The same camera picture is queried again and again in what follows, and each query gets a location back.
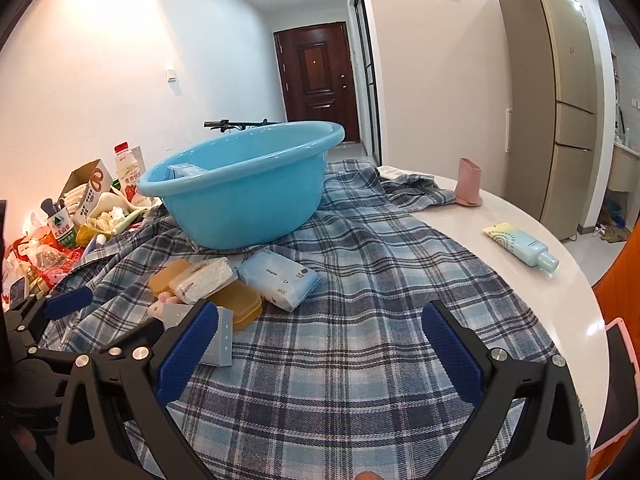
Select black bicycle handlebar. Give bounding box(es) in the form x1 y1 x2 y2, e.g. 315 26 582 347
204 119 283 133

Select blue plaid cloth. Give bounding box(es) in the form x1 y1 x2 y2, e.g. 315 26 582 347
37 160 561 480

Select black framed glass door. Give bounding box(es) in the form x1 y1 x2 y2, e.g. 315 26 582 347
352 0 381 158

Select clear plastic box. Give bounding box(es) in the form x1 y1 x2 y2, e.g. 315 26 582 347
197 307 235 367

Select light blue wet wipes pack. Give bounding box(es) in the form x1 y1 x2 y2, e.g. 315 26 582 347
237 248 322 312

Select beige refrigerator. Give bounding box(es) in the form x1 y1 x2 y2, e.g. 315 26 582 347
496 0 613 243

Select orange chair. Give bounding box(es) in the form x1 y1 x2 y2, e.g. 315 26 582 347
586 227 640 480

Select light blue carton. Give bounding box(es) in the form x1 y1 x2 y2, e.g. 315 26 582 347
166 163 208 180

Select milk carton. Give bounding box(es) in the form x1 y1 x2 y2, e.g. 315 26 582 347
114 142 146 206

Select red snack packets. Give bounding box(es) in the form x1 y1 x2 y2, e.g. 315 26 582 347
4 234 68 292

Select blue plastic basin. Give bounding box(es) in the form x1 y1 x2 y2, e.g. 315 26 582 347
137 121 346 251

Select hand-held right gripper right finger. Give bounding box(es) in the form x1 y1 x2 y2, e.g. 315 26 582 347
421 300 591 480

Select pink-edged dark panel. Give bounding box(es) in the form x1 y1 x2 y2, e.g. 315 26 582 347
590 317 640 466

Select brown entrance door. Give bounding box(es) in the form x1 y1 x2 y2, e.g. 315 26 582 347
273 21 361 143

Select green label bottle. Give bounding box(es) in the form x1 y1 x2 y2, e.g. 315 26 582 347
46 210 78 251

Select white crumpled bag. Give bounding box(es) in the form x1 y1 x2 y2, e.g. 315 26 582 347
90 192 151 233

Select white tissue pack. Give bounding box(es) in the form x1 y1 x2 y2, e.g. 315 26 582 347
168 257 236 306

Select white packet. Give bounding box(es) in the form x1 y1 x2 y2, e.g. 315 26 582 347
377 165 436 181

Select open cardboard box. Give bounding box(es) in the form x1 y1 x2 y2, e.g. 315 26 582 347
59 158 121 226

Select light blue lotion tube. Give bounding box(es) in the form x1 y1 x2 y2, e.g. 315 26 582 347
483 223 560 273

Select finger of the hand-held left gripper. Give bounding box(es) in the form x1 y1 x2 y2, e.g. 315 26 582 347
4 287 94 348
15 344 156 376

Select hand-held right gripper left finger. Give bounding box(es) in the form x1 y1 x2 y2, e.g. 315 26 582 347
54 301 236 480

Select white sink cabinet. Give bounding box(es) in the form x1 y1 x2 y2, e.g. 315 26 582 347
607 140 640 192

